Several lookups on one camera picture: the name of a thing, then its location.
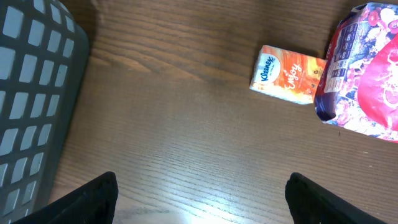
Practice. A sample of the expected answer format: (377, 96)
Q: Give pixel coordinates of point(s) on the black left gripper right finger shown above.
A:
(311, 203)

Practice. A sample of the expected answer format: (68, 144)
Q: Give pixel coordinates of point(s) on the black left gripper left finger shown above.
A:
(92, 203)

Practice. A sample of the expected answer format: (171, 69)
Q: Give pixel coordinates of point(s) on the red purple snack bag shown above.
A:
(358, 89)

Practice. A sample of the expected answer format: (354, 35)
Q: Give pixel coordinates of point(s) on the orange small box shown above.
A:
(287, 75)

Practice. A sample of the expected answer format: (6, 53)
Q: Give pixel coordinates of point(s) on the grey plastic mesh basket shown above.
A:
(43, 58)

